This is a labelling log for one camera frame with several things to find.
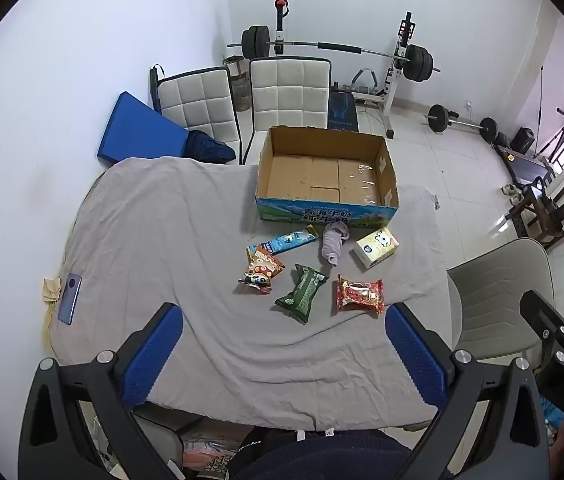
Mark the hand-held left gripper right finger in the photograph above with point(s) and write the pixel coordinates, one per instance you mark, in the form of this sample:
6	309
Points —
414	355

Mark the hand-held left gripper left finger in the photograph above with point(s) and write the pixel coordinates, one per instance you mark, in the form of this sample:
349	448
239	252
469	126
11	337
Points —
154	355

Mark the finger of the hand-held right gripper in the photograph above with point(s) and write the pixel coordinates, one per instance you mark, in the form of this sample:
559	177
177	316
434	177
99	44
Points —
539	312

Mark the grey plastic chair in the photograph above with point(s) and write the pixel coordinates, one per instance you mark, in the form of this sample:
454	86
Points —
504	285

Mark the red snack packet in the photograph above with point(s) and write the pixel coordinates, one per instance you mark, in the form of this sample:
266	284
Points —
359	296

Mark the blue smartphone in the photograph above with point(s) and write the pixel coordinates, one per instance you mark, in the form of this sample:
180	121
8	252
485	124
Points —
70	299

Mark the white yellow tissue pack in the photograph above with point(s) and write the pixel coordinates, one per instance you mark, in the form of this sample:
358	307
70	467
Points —
376	249

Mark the grey table cloth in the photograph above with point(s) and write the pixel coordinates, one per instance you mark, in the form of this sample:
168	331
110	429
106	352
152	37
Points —
171	240

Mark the yellowish folded cloth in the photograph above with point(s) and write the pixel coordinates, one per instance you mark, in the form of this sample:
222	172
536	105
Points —
50	290

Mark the green snack packet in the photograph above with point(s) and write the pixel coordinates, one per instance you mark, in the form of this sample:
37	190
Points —
303	292

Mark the grey sock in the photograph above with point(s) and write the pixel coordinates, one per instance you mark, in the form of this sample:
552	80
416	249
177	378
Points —
333	246

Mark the orange panda snack packet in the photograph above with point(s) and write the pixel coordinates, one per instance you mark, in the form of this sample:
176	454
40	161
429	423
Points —
262	270

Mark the person's dark clothing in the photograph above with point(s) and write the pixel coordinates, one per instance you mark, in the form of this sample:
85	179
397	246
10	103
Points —
322	457

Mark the treadmill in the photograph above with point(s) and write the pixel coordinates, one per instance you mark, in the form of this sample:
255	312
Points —
524	162

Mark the long blue snack packet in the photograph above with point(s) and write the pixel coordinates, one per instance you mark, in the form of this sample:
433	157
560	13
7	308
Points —
284	241

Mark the black speaker box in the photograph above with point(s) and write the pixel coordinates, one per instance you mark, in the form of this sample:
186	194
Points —
523	140

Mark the open cardboard box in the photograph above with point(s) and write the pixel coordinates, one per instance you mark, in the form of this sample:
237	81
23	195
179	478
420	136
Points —
322	180

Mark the dark blue bag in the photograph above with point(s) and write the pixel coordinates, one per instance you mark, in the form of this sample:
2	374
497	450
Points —
209	147

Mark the short barbell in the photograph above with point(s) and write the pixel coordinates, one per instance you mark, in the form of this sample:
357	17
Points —
439	118

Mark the blue foam mat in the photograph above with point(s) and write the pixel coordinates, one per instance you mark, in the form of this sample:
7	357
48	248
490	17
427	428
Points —
136	132

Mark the white padded chair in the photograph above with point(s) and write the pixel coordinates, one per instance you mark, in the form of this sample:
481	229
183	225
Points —
196	102
289	92

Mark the black weight bench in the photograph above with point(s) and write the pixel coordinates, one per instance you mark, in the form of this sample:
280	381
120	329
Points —
342	107

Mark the grey water jug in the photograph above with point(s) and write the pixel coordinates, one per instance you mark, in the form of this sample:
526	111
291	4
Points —
240	91

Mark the white barbell rack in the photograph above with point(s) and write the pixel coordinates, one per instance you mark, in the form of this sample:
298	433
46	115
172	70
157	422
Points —
396	67

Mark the long barbell with plates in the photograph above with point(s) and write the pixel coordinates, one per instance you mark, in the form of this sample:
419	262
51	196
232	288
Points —
257	42

